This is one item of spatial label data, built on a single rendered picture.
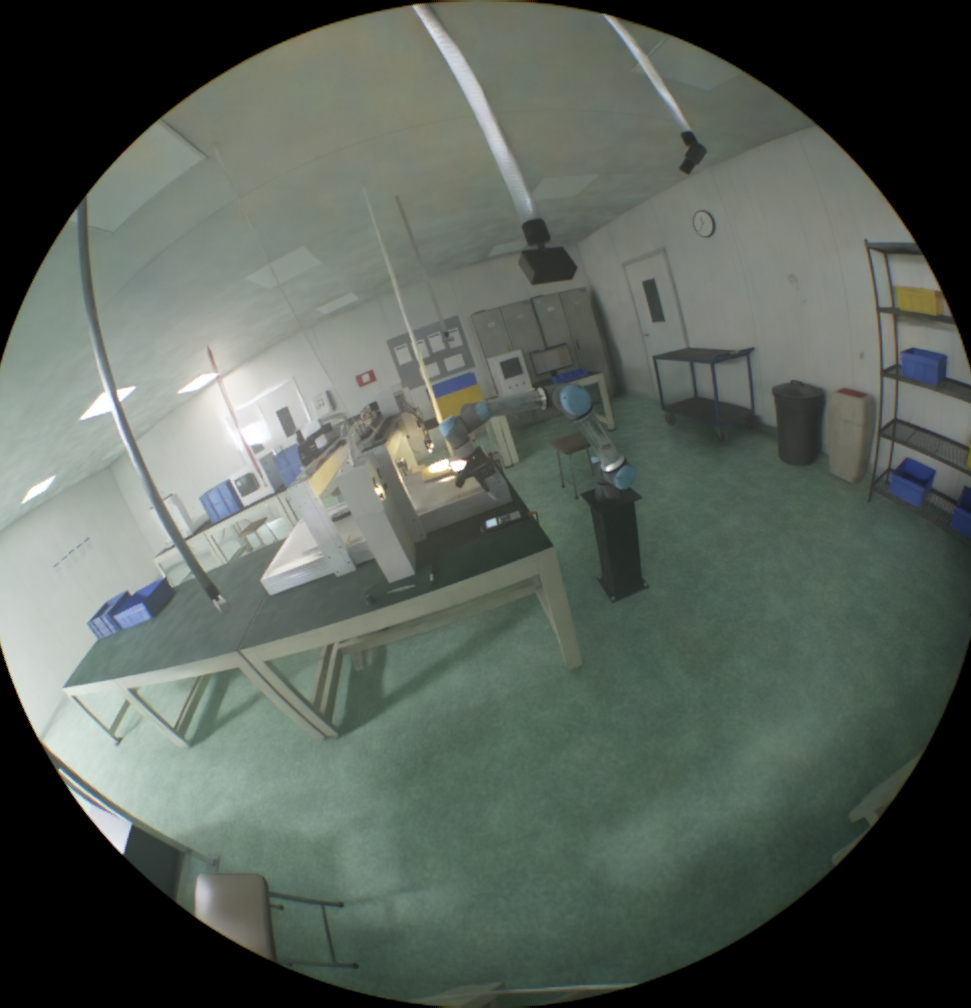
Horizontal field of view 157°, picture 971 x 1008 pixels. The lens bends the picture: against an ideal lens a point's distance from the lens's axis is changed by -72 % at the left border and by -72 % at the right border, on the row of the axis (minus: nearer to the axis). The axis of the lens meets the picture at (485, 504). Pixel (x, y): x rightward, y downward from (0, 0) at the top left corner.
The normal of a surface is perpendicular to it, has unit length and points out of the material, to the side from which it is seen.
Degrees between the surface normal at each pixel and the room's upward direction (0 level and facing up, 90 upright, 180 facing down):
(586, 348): 90
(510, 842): 0
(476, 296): 90
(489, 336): 90
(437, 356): 90
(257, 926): 13
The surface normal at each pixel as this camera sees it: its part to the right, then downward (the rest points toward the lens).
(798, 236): -0.94, 0.35
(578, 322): 0.16, 0.38
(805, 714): -0.31, -0.86
